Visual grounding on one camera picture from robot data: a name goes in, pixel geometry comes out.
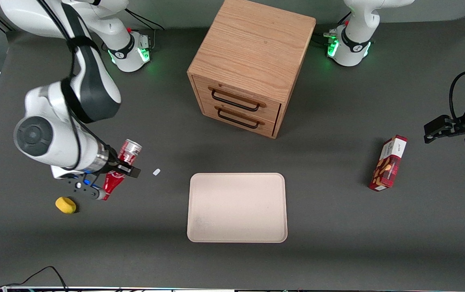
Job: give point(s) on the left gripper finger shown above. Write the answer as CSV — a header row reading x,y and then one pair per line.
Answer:
x,y
439,129

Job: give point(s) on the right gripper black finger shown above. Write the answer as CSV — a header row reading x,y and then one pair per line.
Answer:
x,y
133,172

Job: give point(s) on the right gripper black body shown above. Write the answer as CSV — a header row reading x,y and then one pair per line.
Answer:
x,y
113,162

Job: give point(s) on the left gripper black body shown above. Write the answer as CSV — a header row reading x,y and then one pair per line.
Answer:
x,y
460,124

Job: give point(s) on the red soda can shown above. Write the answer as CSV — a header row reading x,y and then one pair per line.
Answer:
x,y
114,181

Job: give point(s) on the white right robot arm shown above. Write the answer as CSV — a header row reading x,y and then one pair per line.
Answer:
x,y
46,109

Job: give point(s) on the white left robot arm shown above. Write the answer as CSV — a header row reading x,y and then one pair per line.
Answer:
x,y
358,36

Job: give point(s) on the beige plastic tray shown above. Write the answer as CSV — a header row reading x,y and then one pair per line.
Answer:
x,y
244,211

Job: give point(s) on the red tartan shortbread box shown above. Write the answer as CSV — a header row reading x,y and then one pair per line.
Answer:
x,y
388,166

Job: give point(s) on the small yellow sponge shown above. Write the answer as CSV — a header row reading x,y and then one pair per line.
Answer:
x,y
65,205

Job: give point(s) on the wooden drawer front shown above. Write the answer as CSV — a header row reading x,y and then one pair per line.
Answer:
x,y
210,112
273,110

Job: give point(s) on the wooden two-drawer cabinet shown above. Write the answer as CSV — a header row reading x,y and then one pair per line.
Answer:
x,y
252,48

